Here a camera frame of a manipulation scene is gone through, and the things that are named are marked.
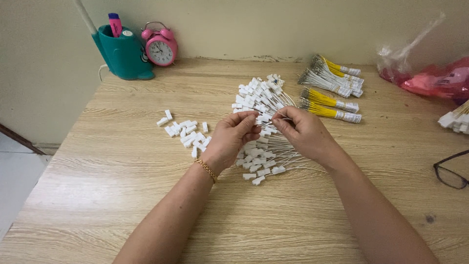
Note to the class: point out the person's left hand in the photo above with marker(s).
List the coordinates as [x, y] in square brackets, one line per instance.
[229, 141]

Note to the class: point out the person's right hand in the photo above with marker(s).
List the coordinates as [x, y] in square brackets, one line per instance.
[307, 137]

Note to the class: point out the pile of loose white connectors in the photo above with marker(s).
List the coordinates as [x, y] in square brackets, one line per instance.
[188, 135]

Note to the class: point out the pink alarm clock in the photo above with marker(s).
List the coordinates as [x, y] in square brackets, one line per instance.
[160, 47]

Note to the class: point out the teal desk lamp base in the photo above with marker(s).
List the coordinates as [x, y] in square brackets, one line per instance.
[122, 55]

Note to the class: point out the clear bag with red contents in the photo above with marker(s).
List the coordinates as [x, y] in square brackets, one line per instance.
[432, 80]

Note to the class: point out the dark-framed eyeglasses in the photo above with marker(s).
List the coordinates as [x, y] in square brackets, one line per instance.
[449, 176]

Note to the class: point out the pink highlighter pen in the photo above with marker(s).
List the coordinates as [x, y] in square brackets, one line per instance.
[115, 25]

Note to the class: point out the white lamp neck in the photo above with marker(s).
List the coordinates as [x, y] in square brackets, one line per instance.
[85, 16]

